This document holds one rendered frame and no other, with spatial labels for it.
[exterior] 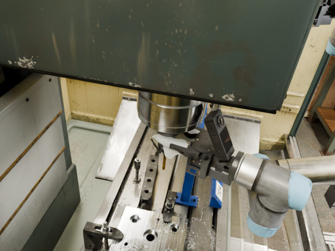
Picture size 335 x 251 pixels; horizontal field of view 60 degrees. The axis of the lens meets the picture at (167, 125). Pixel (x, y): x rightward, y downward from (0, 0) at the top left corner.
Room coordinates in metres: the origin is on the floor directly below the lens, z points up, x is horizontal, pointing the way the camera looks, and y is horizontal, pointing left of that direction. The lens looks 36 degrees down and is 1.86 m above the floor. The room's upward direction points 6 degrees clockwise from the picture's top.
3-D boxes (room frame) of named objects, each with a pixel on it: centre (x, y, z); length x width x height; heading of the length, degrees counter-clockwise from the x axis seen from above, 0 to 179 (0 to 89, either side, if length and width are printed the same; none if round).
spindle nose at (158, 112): (0.58, 0.00, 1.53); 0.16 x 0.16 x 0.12
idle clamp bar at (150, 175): (0.87, 0.05, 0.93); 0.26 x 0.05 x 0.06; 178
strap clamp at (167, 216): (0.69, -0.04, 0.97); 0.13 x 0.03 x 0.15; 173
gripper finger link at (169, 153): (0.54, -0.01, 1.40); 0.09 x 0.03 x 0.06; 78
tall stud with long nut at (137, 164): (0.89, 0.11, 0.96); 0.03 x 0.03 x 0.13
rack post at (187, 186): (0.81, -0.11, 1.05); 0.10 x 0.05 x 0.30; 83
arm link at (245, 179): (0.49, -0.19, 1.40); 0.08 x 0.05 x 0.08; 155
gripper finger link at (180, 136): (0.60, -0.04, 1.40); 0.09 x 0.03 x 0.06; 52
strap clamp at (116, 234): (0.56, 0.17, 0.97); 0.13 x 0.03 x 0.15; 83
